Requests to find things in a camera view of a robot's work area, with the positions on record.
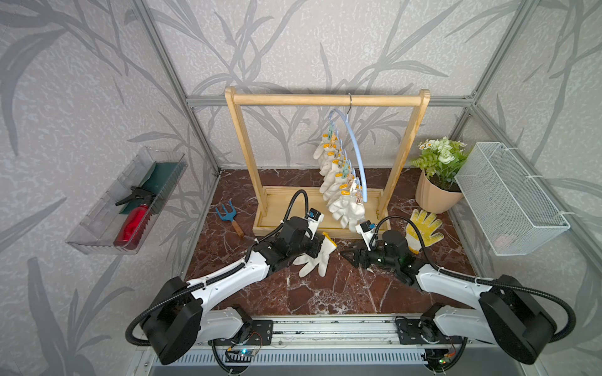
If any green trowel in tray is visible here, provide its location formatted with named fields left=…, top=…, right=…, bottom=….
left=115, top=162, right=178, bottom=215

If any wooden hanging rack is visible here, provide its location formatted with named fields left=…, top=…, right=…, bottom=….
left=225, top=87, right=431, bottom=239

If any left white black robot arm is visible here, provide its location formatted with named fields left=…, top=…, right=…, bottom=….
left=125, top=216, right=337, bottom=365

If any blue hand rake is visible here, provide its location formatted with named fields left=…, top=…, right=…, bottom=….
left=216, top=201, right=245, bottom=238

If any clear plastic wall tray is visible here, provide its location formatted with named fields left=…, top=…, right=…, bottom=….
left=66, top=147, right=187, bottom=255

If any potted white flower plant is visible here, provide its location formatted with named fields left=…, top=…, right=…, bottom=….
left=411, top=137, right=468, bottom=214

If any yellow patterned glove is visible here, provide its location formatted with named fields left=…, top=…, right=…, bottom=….
left=405, top=209, right=444, bottom=255

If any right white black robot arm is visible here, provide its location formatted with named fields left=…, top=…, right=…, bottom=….
left=341, top=230, right=577, bottom=364

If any blue clip hanger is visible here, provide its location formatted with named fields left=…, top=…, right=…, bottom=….
left=327, top=92, right=368, bottom=204

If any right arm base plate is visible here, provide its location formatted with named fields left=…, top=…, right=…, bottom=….
left=394, top=316, right=462, bottom=346

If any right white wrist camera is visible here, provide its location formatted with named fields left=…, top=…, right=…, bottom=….
left=355, top=220, right=376, bottom=251

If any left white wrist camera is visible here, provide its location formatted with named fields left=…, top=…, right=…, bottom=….
left=306, top=208, right=324, bottom=239

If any red spray bottle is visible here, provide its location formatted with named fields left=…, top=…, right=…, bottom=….
left=114, top=195, right=155, bottom=250

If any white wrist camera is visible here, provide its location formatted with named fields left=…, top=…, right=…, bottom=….
left=355, top=220, right=376, bottom=251
left=306, top=208, right=324, bottom=239

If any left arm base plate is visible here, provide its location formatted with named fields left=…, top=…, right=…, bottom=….
left=213, top=320, right=274, bottom=346

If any aluminium front rail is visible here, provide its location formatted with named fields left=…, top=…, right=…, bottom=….
left=135, top=316, right=532, bottom=351

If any white wire basket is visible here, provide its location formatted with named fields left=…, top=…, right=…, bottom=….
left=455, top=142, right=571, bottom=256

